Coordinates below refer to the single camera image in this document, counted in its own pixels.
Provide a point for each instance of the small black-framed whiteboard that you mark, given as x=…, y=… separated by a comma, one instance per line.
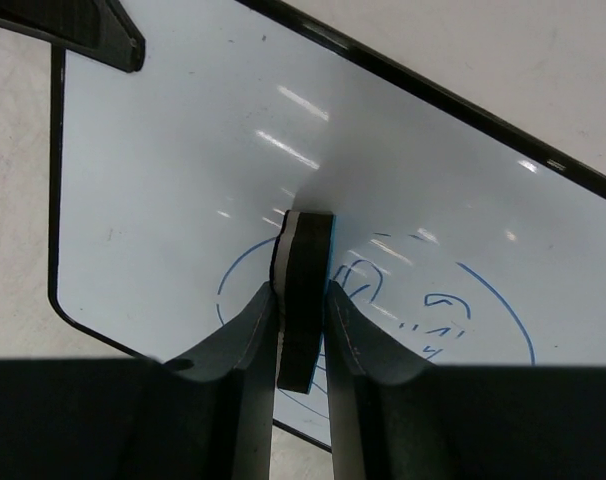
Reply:
x=462, y=237

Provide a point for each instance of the blue whiteboard eraser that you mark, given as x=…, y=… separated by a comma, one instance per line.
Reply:
x=299, y=276

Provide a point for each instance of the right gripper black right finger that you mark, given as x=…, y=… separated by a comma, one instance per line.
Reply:
x=395, y=415

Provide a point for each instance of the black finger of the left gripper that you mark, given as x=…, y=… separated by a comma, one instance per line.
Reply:
x=98, y=29

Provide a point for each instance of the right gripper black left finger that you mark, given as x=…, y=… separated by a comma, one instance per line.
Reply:
x=206, y=414

